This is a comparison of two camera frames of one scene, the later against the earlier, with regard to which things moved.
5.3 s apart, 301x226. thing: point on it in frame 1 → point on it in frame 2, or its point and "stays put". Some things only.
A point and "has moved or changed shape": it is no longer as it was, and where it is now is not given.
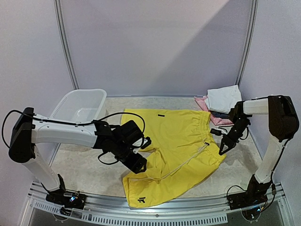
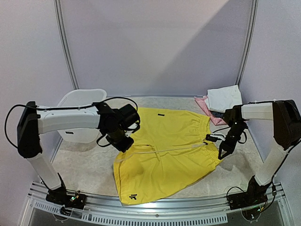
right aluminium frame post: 251,30 stays put
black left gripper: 135,165 → 123,147
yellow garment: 184,150 has moved or changed shape
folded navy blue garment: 220,115 stays put
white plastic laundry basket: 81,105 stays put
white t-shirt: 222,100 stays put
